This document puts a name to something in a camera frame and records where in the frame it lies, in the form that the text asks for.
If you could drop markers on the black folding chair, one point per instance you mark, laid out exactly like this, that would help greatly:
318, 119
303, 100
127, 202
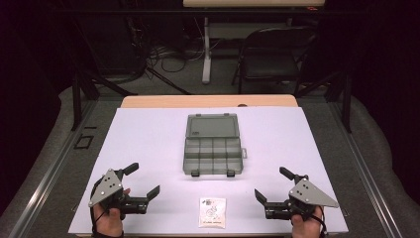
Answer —
272, 64

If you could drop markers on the black metal stand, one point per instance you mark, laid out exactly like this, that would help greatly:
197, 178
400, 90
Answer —
346, 102
76, 102

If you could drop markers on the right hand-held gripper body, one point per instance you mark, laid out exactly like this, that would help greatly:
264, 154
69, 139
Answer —
308, 195

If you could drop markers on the wooden table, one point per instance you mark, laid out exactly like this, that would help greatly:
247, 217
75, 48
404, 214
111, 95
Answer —
204, 101

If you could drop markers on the clear plastic organizer box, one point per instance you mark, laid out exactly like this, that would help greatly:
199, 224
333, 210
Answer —
213, 155

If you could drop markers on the white table mat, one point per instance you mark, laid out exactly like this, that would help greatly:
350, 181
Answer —
148, 148

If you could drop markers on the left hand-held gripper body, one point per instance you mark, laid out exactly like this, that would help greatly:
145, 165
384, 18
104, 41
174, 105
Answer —
105, 189

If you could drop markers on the metal floor rail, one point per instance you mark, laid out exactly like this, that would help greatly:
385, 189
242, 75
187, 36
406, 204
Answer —
49, 175
366, 172

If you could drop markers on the small white printed packet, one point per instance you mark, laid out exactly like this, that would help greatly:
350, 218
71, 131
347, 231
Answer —
212, 213

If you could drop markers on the white desk with metal leg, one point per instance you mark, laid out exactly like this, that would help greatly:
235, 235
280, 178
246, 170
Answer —
207, 59

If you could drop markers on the person's left hand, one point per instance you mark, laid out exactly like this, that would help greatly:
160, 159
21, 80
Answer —
108, 222

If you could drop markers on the person's right hand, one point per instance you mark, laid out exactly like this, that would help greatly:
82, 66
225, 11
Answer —
307, 228

